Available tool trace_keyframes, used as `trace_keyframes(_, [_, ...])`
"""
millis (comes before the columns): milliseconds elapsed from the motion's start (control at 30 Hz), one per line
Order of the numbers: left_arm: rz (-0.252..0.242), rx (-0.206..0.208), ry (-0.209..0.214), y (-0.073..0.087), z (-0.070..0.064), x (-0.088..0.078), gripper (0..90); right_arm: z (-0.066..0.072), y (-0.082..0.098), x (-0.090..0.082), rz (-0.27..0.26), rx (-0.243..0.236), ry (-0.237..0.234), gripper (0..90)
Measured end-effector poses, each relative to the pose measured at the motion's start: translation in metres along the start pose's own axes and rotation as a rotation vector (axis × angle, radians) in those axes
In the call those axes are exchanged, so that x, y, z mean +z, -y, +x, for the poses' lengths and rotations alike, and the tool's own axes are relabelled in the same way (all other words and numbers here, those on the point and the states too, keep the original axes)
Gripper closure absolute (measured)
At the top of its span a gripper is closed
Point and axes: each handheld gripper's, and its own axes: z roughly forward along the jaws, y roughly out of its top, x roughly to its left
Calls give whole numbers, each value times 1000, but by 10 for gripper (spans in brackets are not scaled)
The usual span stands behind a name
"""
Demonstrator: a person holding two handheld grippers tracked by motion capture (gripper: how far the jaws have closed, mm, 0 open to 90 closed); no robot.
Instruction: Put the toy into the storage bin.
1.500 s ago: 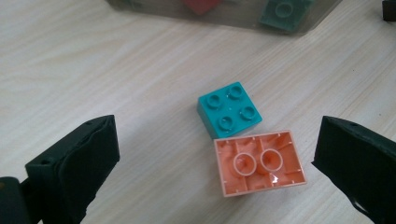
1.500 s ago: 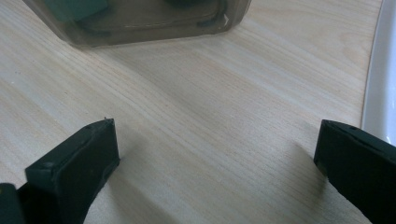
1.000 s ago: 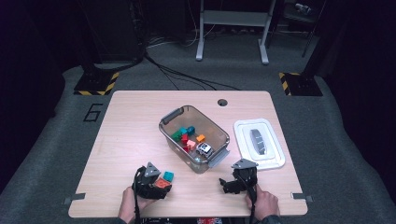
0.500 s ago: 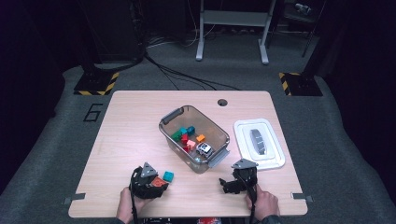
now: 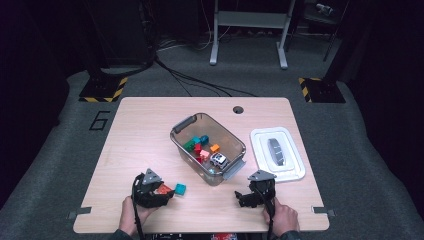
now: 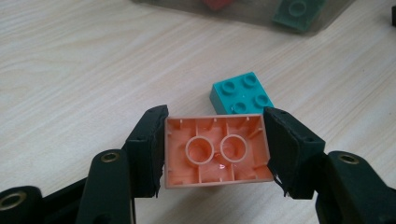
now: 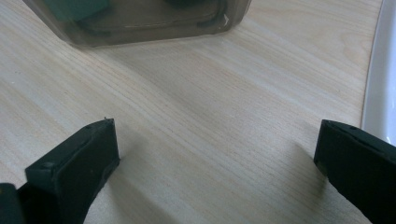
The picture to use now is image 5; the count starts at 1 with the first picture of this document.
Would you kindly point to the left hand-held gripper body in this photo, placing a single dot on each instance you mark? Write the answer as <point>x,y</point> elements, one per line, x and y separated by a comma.
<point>146,196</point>

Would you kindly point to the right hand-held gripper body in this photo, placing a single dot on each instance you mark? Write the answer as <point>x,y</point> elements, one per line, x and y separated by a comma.
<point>265,190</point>

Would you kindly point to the salmon long toy block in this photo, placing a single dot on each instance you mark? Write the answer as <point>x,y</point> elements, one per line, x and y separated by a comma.
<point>164,189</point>

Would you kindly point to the white storage box lid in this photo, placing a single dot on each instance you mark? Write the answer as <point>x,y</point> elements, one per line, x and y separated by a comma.
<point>293,166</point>

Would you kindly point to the light teal toy block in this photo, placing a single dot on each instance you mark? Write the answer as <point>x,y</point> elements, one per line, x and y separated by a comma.
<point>211,171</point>

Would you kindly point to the white and black toy car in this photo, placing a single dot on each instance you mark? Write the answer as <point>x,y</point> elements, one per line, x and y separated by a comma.
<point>219,160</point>

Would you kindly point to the red toy block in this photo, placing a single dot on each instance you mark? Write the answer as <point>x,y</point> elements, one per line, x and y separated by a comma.
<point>198,148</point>
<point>200,160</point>

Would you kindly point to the green toy block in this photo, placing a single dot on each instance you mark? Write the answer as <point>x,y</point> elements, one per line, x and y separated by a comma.
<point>189,145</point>

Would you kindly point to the salmon square toy block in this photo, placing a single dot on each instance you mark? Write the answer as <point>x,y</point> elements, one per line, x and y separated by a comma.
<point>204,155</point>

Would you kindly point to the orange toy block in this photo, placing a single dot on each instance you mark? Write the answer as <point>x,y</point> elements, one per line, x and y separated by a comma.
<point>215,148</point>

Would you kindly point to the translucent grey storage box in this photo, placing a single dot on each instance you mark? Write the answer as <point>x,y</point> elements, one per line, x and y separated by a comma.
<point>206,125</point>

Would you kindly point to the person's left hand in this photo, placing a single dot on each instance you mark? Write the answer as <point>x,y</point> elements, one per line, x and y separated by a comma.
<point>126,216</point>

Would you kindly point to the person's right hand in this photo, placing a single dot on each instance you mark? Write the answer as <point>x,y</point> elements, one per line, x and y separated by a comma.
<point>286,220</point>

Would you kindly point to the person's dark printed clothing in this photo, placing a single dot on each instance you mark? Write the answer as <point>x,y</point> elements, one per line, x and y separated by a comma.
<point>223,237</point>

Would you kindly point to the black round table grommet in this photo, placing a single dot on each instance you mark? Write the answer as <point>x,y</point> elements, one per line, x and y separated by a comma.
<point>238,109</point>

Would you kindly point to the black hazard-striped stand base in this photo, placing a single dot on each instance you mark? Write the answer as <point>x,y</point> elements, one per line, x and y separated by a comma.
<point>100,89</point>
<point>325,91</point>

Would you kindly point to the black equipment cabinet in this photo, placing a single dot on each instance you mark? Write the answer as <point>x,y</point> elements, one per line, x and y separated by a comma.
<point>123,33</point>

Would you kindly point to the grey device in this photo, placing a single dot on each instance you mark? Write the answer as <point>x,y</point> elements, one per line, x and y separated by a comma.
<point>325,8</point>

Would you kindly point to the grey metal table bracket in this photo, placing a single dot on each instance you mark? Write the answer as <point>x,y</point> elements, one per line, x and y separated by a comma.
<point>323,210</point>
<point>80,211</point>

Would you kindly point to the grey metal desk frame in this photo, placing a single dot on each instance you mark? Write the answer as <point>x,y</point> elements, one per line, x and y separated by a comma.
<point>250,19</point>

